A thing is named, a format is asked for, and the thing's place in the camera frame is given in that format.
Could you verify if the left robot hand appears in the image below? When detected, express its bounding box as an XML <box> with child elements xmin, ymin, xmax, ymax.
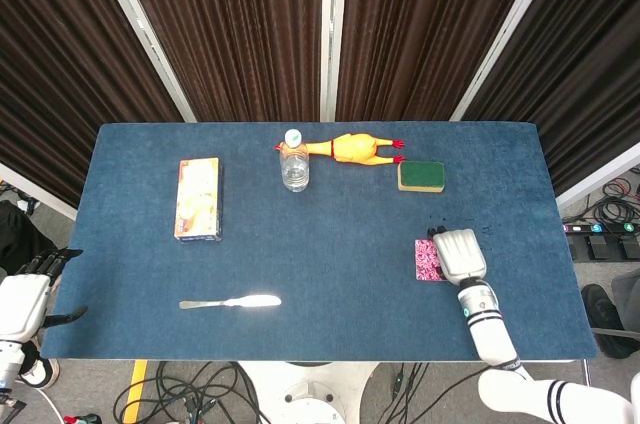
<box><xmin>0</xmin><ymin>247</ymin><xmax>89</xmax><ymax>343</ymax></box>

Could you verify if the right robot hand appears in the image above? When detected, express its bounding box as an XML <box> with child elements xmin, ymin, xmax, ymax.
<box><xmin>427</xmin><ymin>225</ymin><xmax>488</xmax><ymax>288</ymax></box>

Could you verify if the pink patterned card stack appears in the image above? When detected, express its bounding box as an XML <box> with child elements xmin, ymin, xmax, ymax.
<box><xmin>414</xmin><ymin>238</ymin><xmax>450</xmax><ymax>283</ymax></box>

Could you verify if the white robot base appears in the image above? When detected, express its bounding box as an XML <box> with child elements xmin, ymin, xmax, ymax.
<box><xmin>238</xmin><ymin>360</ymin><xmax>381</xmax><ymax>424</ymax></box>

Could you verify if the black garment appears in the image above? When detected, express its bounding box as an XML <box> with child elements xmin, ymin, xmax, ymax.
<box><xmin>0</xmin><ymin>201</ymin><xmax>56</xmax><ymax>278</ymax></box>

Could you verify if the white and black sneaker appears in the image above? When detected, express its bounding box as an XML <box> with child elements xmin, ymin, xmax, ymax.
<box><xmin>18</xmin><ymin>341</ymin><xmax>60</xmax><ymax>390</ymax></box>

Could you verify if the green and yellow sponge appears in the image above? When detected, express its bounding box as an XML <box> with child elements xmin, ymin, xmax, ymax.
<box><xmin>397</xmin><ymin>160</ymin><xmax>446</xmax><ymax>194</ymax></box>

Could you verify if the black strip with coloured buttons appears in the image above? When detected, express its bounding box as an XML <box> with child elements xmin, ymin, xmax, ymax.
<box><xmin>563</xmin><ymin>221</ymin><xmax>640</xmax><ymax>236</ymax></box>

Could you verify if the blue table cloth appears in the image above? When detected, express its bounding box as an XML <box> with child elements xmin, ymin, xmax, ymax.
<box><xmin>39</xmin><ymin>122</ymin><xmax>599</xmax><ymax>361</ymax></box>

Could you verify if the yellow floor tape strip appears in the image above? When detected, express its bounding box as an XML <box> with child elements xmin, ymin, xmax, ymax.
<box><xmin>123</xmin><ymin>359</ymin><xmax>150</xmax><ymax>424</ymax></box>

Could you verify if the yellow rubber chicken toy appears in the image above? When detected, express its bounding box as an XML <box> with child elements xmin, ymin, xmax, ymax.
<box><xmin>273</xmin><ymin>132</ymin><xmax>406</xmax><ymax>168</ymax></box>

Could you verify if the clear plastic water bottle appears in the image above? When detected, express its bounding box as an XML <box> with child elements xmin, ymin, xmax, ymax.
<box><xmin>278</xmin><ymin>128</ymin><xmax>312</xmax><ymax>193</ymax></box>

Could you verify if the blue and yellow tissue box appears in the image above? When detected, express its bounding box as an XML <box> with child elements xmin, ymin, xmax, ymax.
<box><xmin>173</xmin><ymin>157</ymin><xmax>224</xmax><ymax>244</ymax></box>

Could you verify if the silver table knife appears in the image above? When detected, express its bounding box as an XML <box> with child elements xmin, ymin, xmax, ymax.
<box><xmin>178</xmin><ymin>293</ymin><xmax>282</xmax><ymax>312</ymax></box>

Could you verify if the brown pleated curtain panel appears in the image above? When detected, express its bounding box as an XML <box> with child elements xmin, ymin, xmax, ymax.
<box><xmin>113</xmin><ymin>0</ymin><xmax>326</xmax><ymax>123</ymax></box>
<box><xmin>335</xmin><ymin>0</ymin><xmax>546</xmax><ymax>123</ymax></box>
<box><xmin>0</xmin><ymin>0</ymin><xmax>184</xmax><ymax>210</ymax></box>
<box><xmin>462</xmin><ymin>0</ymin><xmax>640</xmax><ymax>195</ymax></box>

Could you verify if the white partition bottom rail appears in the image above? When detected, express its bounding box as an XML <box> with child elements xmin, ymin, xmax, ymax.
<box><xmin>555</xmin><ymin>142</ymin><xmax>640</xmax><ymax>213</ymax></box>
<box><xmin>0</xmin><ymin>162</ymin><xmax>80</xmax><ymax>221</ymax></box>

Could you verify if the black cable bundle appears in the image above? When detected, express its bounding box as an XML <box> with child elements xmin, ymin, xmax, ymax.
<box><xmin>113</xmin><ymin>361</ymin><xmax>274</xmax><ymax>424</ymax></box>
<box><xmin>562</xmin><ymin>178</ymin><xmax>640</xmax><ymax>225</ymax></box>

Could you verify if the white partition frame post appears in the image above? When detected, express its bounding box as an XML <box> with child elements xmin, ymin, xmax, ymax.
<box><xmin>448</xmin><ymin>0</ymin><xmax>569</xmax><ymax>122</ymax></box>
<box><xmin>321</xmin><ymin>0</ymin><xmax>350</xmax><ymax>123</ymax></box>
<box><xmin>85</xmin><ymin>0</ymin><xmax>197</xmax><ymax>124</ymax></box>

